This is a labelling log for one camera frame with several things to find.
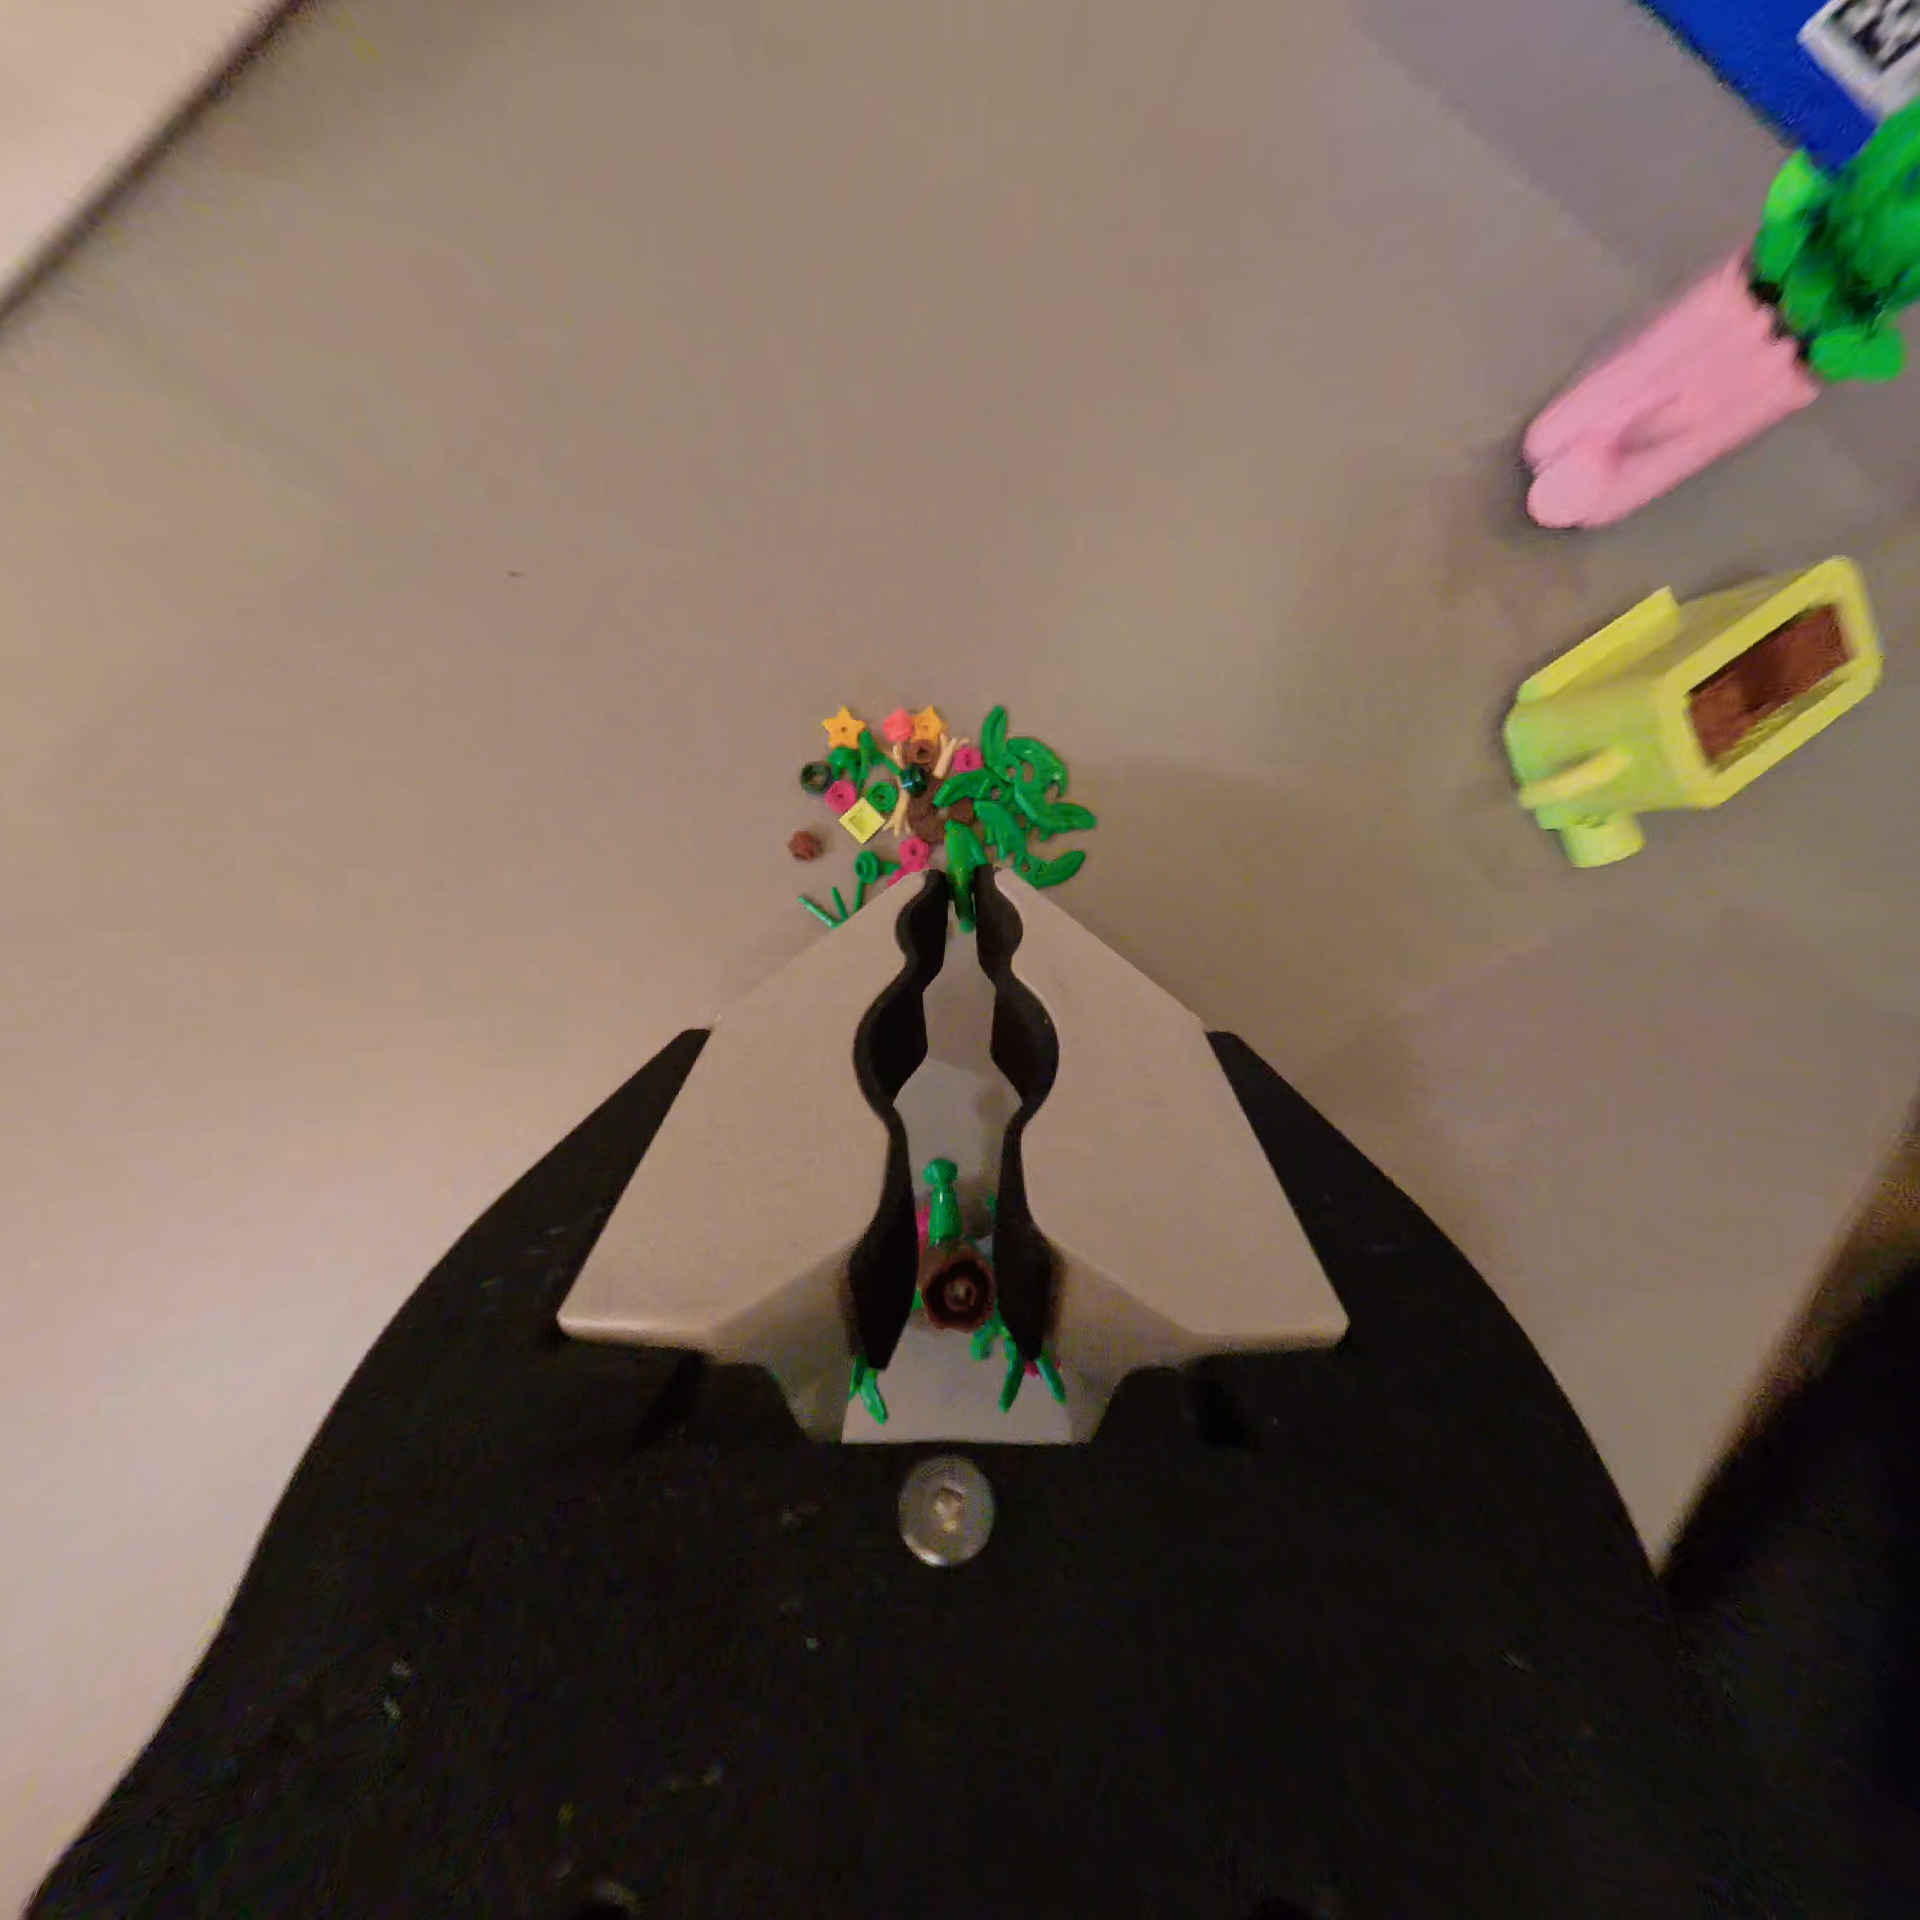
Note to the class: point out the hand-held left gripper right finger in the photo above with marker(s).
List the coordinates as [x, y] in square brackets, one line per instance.
[1171, 1185]

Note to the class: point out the pink toy brick plant pot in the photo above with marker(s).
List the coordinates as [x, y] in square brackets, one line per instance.
[1680, 406]

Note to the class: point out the lime green toy brick pot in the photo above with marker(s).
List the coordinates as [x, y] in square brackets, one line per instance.
[1622, 721]

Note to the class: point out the blue plastic bin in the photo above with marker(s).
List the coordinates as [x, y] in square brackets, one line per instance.
[1741, 61]

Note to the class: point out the green toy brick vine plant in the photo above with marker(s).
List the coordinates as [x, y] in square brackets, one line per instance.
[941, 1201]

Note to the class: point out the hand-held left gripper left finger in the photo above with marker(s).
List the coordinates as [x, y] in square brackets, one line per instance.
[735, 1185]

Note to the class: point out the pile of small toy bricks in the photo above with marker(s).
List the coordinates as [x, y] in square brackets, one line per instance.
[1020, 787]

